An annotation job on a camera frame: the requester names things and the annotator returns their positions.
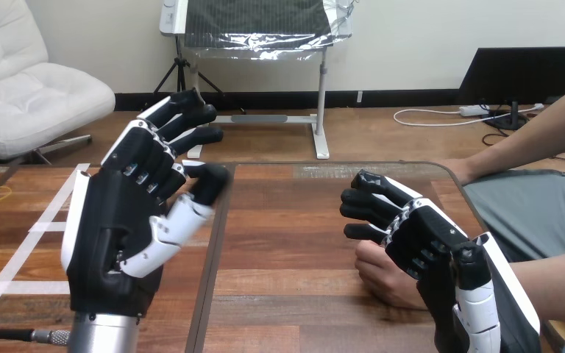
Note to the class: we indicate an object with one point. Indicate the person's hand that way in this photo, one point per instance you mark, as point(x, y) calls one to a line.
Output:
point(385, 277)
point(463, 168)

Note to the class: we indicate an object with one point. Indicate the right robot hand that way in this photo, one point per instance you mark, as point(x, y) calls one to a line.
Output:
point(433, 234)

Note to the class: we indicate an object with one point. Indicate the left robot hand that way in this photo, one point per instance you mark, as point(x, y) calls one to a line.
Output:
point(102, 219)

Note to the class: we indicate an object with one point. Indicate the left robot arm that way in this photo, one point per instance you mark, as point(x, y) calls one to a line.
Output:
point(102, 336)

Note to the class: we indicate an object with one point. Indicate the person's forearm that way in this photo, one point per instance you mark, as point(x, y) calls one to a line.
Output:
point(536, 134)
point(555, 287)

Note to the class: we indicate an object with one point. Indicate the white power strip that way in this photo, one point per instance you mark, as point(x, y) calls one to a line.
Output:
point(472, 111)

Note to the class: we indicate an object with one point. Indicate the dark screen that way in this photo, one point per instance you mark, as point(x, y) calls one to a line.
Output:
point(516, 73)

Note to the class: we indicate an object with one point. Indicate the white cushioned chair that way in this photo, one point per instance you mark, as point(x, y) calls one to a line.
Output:
point(29, 97)

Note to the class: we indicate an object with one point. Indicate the white desk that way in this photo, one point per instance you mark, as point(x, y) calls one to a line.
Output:
point(320, 107)

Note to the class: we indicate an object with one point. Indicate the black tripod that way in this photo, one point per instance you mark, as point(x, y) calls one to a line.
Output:
point(180, 68)

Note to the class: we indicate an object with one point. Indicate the foil sheet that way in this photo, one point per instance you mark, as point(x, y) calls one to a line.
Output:
point(258, 19)

